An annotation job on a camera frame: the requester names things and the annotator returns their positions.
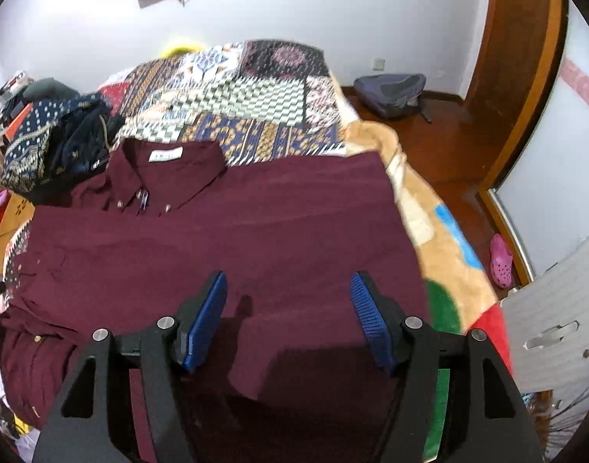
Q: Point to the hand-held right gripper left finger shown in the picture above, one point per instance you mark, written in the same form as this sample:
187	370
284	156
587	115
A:
207	320

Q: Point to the orange box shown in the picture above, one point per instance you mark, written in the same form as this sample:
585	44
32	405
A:
20	120

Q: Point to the pink clog shoe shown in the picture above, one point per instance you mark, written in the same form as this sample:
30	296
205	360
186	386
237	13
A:
500	260

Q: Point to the maroon button-up shirt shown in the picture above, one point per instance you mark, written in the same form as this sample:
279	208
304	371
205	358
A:
275	231

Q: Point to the white wall socket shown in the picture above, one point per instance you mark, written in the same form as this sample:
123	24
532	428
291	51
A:
379	63

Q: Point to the grey backpack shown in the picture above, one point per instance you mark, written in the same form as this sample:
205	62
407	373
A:
393	94

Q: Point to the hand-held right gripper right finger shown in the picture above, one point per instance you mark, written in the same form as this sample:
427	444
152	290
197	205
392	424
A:
369	320

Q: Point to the pink heart ribbon decal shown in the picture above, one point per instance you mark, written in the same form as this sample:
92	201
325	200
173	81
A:
581	89

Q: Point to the grey-green cushion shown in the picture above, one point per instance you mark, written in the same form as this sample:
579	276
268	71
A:
51	89

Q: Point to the pile of household clutter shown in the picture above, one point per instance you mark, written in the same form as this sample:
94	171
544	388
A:
10	94

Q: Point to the yellow curved object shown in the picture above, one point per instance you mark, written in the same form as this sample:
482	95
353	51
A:
178	48

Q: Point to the white sliding wardrobe door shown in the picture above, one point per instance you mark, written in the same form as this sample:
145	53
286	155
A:
564	154

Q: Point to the navy patterned garment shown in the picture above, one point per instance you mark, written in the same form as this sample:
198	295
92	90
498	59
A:
31	154

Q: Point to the wooden room door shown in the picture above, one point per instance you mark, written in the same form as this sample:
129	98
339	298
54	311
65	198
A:
511	33

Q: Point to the patchwork patterned quilt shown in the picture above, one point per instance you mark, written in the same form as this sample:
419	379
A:
255	101

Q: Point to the dark navy garment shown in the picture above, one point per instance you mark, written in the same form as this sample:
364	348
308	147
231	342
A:
87	140

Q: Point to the purple plastic item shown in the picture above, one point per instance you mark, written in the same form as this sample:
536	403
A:
0	197

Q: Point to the white ribbed plastic cabinet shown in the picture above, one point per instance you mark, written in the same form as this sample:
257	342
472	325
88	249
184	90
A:
559	308

